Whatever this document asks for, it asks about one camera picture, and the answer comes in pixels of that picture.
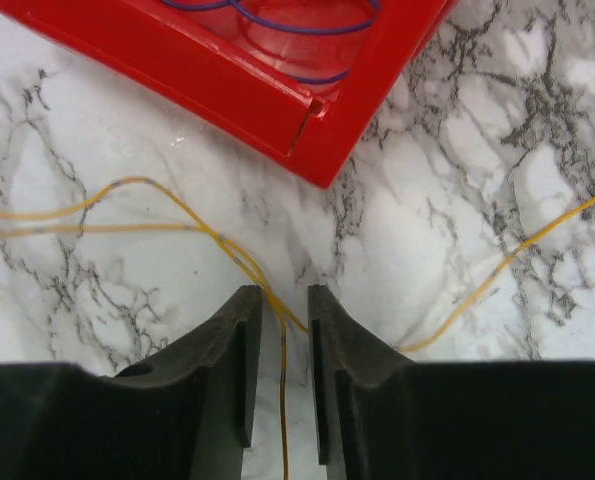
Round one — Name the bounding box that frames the red plastic bin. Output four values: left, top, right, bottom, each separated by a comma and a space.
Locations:
0, 1, 453, 188

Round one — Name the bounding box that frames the yellow wire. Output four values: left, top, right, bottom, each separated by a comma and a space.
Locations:
0, 159, 595, 480

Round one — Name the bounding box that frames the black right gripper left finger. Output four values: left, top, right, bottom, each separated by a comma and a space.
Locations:
0, 286, 262, 479

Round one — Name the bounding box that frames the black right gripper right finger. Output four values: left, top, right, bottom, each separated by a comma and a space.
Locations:
308, 285, 595, 479

